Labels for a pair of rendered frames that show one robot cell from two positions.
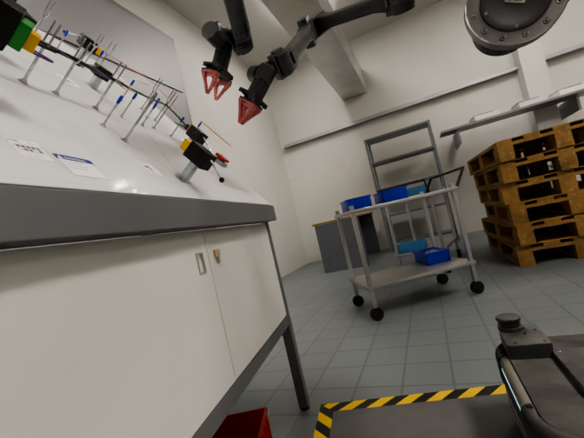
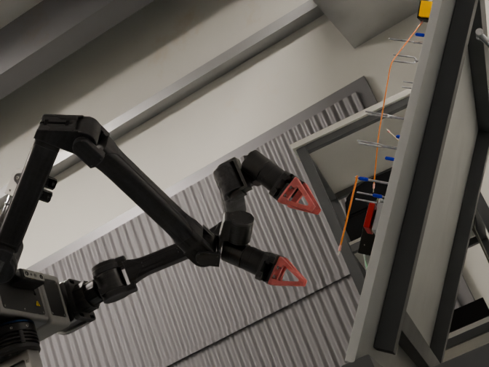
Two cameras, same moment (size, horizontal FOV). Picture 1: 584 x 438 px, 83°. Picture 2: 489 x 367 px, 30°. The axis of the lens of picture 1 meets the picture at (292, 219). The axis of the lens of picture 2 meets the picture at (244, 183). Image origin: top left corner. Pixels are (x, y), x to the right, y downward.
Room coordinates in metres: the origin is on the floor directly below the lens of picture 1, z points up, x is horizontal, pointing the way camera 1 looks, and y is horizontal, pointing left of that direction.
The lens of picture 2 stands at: (3.05, -0.10, 0.56)
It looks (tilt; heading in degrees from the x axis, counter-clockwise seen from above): 23 degrees up; 176
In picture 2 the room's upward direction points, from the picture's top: 22 degrees counter-clockwise
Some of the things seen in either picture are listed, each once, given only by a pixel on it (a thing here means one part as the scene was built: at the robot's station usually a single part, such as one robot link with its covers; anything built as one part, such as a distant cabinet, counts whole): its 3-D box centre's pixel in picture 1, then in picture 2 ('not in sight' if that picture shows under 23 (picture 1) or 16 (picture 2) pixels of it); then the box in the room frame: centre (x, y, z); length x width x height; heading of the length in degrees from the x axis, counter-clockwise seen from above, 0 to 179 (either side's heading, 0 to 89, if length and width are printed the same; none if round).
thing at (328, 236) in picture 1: (350, 239); not in sight; (5.46, -0.86, 0.37); 1.39 x 0.72 x 0.75; 158
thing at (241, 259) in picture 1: (253, 282); not in sight; (1.12, 0.18, 0.60); 0.55 x 0.03 x 0.39; 167
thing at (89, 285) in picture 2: not in sight; (89, 295); (0.62, -0.44, 1.45); 0.09 x 0.08 x 0.12; 158
